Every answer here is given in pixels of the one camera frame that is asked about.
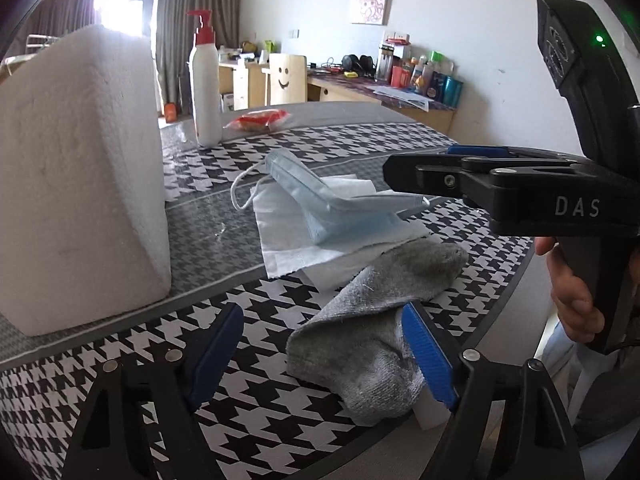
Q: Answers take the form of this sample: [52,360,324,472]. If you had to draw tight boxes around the person's right hand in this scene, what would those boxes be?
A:
[535,235,606,347]

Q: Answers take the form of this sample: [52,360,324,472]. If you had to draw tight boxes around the white foam box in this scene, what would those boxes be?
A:
[0,24,173,338]

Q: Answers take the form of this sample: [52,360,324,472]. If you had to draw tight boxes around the white papers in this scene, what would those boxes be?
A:
[372,85,431,111]

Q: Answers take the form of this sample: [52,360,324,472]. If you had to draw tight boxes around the red snack packet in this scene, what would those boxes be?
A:
[223,108,292,133]

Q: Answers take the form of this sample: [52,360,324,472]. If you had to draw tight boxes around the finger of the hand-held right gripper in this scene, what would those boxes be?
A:
[446,144,581,160]
[383,152,583,211]

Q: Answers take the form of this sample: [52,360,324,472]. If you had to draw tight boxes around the clear water bottle black lid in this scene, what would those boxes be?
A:
[377,42,396,81]

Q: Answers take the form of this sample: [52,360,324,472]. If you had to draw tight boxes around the blue face mask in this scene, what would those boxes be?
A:
[231,149,431,246]

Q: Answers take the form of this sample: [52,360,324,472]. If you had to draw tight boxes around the row of toiletry bottles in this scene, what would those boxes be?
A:
[390,50,463,108]

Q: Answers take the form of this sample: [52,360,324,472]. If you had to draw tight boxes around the white paper napkin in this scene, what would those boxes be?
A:
[252,175,432,292]

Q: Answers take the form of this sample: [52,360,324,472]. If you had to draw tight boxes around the glass balcony door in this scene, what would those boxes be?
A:
[97,0,166,41]

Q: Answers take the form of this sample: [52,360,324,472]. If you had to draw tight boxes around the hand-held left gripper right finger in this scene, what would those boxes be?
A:
[400,301,586,480]

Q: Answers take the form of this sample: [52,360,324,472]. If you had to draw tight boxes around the person's light clothing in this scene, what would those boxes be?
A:
[540,317,601,443]

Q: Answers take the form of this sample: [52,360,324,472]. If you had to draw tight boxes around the pink cartoon wall picture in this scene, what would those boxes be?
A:
[350,0,391,26]

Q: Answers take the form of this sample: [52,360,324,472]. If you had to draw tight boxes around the wooden chair with smiley face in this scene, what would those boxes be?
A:
[269,52,307,106]

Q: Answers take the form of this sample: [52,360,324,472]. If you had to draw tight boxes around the houndstooth tablecloth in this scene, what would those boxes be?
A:
[0,102,536,480]

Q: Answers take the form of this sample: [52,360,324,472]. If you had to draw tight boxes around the white pump bottle red cap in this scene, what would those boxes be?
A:
[186,9,223,148]

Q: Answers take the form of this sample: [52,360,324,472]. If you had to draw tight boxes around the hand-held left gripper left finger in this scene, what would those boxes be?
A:
[62,302,246,480]

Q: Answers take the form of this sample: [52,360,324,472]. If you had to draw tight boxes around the grey sock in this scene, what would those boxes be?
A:
[286,240,471,426]

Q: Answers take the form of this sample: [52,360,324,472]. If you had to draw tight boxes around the black headphones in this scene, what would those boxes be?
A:
[341,54,375,73]

